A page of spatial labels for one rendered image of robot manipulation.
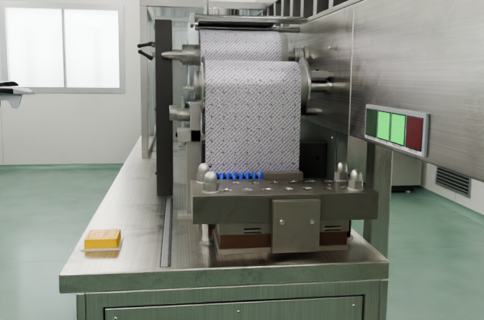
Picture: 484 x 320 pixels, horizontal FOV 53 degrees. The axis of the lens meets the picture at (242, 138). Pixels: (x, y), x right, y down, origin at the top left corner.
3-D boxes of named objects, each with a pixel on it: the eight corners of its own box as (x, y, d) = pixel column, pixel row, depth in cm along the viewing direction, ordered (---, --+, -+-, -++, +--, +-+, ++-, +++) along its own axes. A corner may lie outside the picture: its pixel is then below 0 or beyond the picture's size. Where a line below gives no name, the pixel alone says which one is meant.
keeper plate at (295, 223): (270, 249, 103) (271, 199, 102) (316, 248, 104) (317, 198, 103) (273, 254, 101) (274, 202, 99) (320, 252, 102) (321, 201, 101)
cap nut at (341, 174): (331, 178, 118) (332, 160, 118) (346, 178, 119) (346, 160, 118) (335, 181, 115) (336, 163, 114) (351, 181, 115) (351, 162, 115)
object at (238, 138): (204, 179, 120) (205, 104, 117) (298, 178, 123) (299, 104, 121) (205, 180, 119) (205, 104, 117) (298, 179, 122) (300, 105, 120)
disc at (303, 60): (293, 112, 134) (294, 58, 132) (295, 112, 134) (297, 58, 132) (307, 117, 120) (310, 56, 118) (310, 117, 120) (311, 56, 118)
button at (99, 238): (89, 239, 111) (89, 228, 111) (121, 238, 112) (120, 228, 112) (83, 250, 104) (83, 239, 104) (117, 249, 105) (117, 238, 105)
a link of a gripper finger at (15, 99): (34, 109, 142) (1, 106, 141) (34, 89, 140) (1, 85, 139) (30, 110, 139) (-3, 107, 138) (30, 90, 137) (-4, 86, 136)
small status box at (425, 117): (364, 137, 102) (365, 104, 101) (366, 137, 102) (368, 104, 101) (423, 157, 78) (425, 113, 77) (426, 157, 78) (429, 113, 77)
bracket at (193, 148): (176, 214, 132) (175, 101, 128) (199, 214, 133) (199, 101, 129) (176, 220, 127) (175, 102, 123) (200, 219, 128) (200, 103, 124)
